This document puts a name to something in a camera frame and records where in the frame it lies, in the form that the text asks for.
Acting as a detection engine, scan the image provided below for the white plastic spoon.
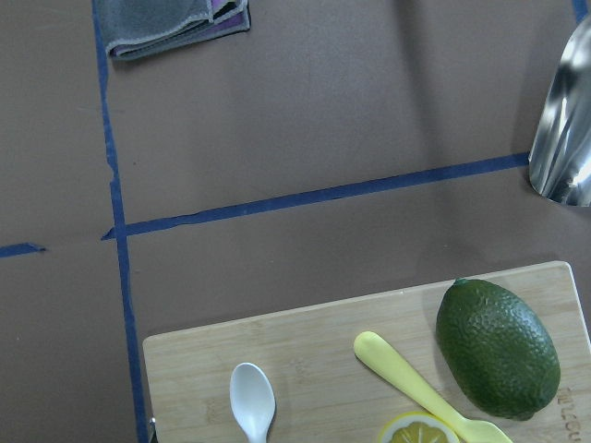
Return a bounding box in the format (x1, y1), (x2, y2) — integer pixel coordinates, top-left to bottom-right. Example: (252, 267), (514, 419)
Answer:
(229, 362), (276, 443)

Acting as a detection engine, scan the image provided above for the wooden cutting board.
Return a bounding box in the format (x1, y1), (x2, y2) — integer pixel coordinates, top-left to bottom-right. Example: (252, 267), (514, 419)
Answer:
(143, 261), (590, 442)

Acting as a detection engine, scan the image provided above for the lemon slice upper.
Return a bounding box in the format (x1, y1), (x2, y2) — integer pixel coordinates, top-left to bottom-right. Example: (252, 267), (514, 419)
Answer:
(377, 412), (460, 443)

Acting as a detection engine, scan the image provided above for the green avocado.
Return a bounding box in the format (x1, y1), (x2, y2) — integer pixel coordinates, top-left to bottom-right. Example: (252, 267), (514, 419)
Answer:
(435, 279), (561, 421)

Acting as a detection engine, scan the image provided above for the grey folded cloth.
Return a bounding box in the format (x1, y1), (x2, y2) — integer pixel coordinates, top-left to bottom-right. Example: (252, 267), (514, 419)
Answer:
(93, 0), (250, 61)

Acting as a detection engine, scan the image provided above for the metal scoop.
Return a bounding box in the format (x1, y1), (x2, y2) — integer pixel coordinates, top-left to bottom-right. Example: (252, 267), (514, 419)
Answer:
(528, 17), (590, 207)

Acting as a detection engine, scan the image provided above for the yellow plastic knife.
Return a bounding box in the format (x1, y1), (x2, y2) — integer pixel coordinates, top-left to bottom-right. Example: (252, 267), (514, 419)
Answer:
(354, 331), (512, 442)

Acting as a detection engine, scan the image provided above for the metal board handle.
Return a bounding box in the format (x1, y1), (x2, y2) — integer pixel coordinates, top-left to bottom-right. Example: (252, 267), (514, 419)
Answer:
(148, 417), (158, 443)

